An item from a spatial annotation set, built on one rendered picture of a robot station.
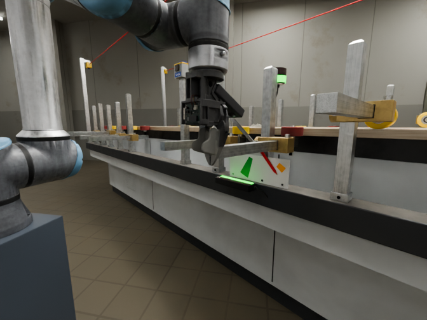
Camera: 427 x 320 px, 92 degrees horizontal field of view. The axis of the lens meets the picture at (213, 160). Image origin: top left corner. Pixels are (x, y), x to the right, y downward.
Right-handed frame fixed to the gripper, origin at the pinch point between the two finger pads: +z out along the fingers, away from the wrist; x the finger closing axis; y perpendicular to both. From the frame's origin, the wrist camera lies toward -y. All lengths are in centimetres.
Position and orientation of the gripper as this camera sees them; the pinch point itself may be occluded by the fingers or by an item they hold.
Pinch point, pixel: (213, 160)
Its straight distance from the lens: 51.1
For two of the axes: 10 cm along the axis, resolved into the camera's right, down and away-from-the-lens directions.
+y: -7.3, 0.9, -6.8
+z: -0.2, 9.9, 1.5
